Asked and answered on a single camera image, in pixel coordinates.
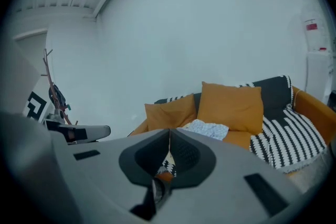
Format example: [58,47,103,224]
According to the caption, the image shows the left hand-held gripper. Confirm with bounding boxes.
[0,38,67,131]

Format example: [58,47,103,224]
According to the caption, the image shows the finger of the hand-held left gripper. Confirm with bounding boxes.
[46,120,111,144]

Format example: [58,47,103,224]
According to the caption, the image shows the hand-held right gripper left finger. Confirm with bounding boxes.
[49,127,171,224]

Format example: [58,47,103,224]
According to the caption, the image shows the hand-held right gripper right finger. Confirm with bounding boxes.
[154,127,303,224]

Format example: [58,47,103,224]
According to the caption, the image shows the white blue patterned clothes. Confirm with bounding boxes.
[183,119,229,141]

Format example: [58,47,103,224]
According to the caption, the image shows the wooden coat rack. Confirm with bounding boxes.
[43,48,79,126]

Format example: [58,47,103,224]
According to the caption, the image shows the black bag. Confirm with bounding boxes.
[48,82,67,111]

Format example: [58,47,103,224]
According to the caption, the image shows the large orange pillow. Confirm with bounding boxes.
[196,81,264,135]

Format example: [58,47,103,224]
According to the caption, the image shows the black white patterned blanket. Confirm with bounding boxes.
[154,75,328,177]

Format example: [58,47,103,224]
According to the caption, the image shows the small orange pillow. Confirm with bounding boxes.
[144,93,197,131]

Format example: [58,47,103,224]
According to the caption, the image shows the orange sofa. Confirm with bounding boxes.
[128,85,336,182]

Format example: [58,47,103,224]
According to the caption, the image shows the red white wall label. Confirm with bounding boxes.
[303,18,318,33]

